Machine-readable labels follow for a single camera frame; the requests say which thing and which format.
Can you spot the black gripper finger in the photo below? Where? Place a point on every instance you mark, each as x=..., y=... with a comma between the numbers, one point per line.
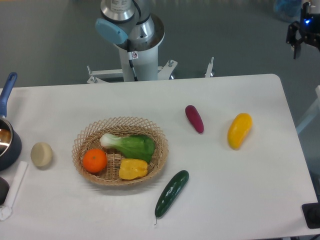
x=291, y=34
x=297, y=45

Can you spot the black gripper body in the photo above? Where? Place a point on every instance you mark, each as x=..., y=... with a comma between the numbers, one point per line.
x=309, y=23

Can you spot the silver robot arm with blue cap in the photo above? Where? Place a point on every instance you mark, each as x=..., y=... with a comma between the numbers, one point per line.
x=137, y=34

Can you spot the yellow mango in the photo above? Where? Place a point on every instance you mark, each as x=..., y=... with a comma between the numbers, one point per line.
x=238, y=130

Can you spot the blue plastic bag background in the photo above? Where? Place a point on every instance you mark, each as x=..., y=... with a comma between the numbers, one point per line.
x=287, y=10

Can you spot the white stand right edge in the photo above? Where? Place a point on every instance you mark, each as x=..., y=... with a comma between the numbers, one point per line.
x=310, y=113

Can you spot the purple sweet potato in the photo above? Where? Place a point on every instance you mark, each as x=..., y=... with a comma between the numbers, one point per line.
x=194, y=118

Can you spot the black device at table corner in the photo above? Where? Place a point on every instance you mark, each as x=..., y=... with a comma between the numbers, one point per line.
x=311, y=212

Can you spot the green bok choy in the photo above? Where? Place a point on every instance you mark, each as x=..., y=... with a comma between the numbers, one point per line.
x=139, y=147

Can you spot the green cucumber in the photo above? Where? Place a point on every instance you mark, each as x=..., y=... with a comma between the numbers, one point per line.
x=170, y=193

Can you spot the yellow bell pepper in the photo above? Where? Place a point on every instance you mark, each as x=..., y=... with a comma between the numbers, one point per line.
x=131, y=169

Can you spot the woven wicker basket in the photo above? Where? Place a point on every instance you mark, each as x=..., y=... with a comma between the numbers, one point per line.
x=89, y=138

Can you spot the orange fruit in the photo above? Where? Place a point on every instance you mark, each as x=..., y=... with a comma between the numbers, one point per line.
x=94, y=160

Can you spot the beige round bun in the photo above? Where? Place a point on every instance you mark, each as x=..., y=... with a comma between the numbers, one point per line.
x=41, y=154

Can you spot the dark round object left edge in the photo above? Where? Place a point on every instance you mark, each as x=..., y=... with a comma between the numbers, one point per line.
x=4, y=189

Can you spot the white rolled cloth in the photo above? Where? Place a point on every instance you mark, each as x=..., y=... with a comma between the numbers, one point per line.
x=7, y=208

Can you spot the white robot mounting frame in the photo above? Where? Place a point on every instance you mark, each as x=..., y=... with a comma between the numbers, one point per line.
x=164, y=73

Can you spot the blue saucepan with handle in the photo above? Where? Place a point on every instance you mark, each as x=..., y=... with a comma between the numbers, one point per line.
x=10, y=141

